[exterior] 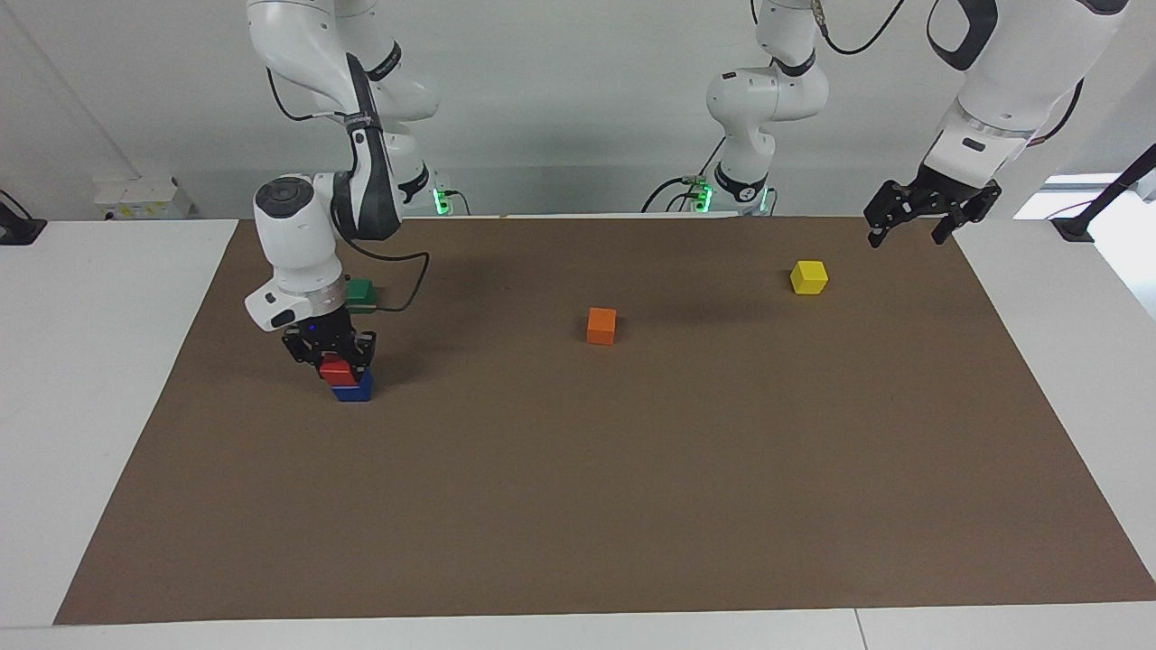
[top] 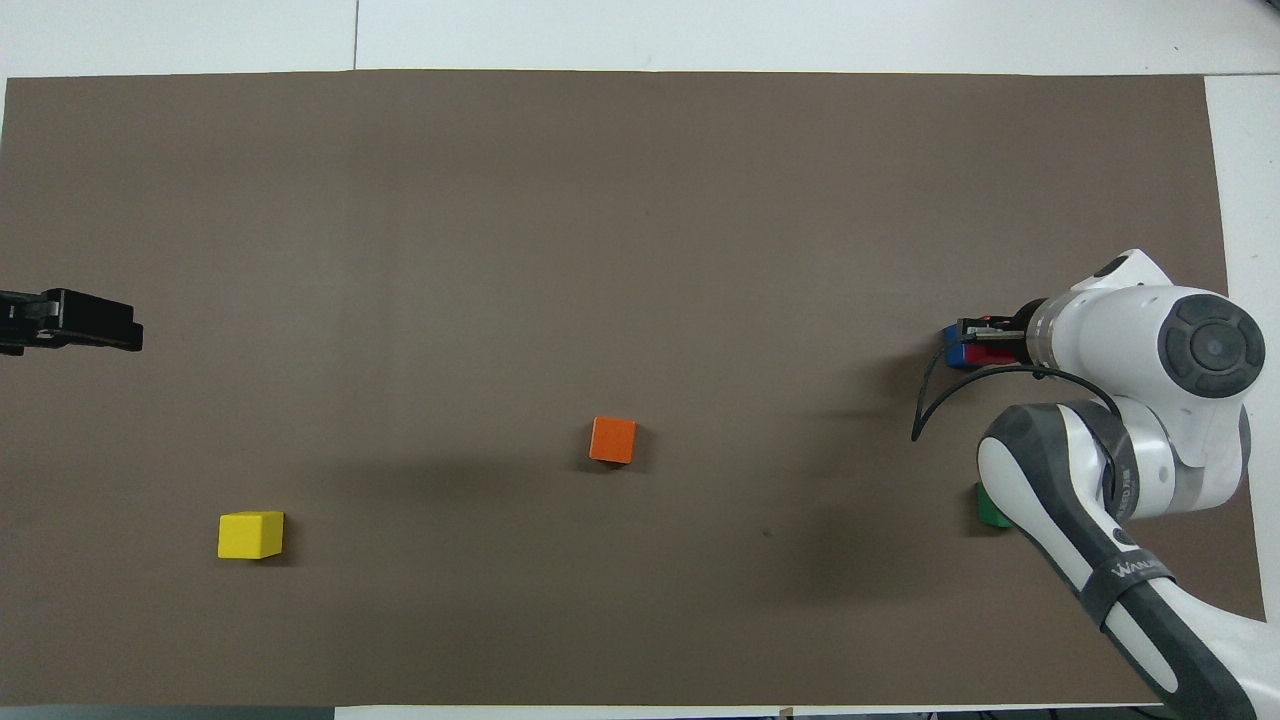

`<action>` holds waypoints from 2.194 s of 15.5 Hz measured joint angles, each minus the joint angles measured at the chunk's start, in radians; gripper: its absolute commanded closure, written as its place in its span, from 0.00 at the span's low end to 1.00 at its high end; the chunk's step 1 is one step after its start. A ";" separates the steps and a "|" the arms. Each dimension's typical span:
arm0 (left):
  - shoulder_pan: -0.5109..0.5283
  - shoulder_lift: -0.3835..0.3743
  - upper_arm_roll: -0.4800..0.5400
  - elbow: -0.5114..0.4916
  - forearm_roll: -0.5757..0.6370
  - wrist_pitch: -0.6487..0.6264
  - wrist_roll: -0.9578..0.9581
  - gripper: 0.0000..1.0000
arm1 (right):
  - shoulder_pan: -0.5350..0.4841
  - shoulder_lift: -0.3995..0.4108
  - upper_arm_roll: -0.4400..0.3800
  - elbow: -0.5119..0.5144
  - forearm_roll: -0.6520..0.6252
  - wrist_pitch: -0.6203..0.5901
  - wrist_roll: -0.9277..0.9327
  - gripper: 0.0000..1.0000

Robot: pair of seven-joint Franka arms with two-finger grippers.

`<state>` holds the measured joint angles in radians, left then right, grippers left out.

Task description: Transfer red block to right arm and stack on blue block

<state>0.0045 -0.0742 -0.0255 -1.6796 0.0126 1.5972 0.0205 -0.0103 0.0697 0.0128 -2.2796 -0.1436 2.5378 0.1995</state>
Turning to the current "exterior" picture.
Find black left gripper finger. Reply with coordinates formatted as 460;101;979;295
931;181;1002;247
862;180;918;248

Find blue wooden block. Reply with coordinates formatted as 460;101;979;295
331;368;375;404

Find yellow wooden block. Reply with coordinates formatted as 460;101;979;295
789;259;830;296

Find white power strip box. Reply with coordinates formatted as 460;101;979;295
93;175;193;221

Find brown table mat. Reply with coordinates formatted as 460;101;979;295
53;215;1156;627

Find black table clamp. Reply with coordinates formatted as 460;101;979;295
0;189;48;246

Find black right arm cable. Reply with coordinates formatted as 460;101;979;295
266;65;432;314

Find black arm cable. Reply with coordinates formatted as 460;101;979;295
266;65;432;314
813;0;1086;147

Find black camera stand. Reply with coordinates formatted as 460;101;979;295
1051;143;1156;244

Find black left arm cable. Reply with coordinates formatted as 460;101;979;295
813;0;1086;147

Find black left base cables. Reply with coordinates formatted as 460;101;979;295
640;135;726;216

